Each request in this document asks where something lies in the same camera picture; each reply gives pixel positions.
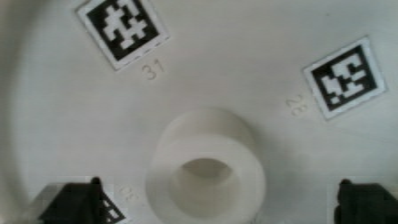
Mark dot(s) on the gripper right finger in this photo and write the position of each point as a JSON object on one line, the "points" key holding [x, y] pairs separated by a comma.
{"points": [[367, 204]]}

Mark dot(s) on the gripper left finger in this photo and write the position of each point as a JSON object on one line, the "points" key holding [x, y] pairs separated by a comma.
{"points": [[77, 207]]}

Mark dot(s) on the white round table top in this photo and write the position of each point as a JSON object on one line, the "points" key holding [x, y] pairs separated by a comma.
{"points": [[287, 60]]}

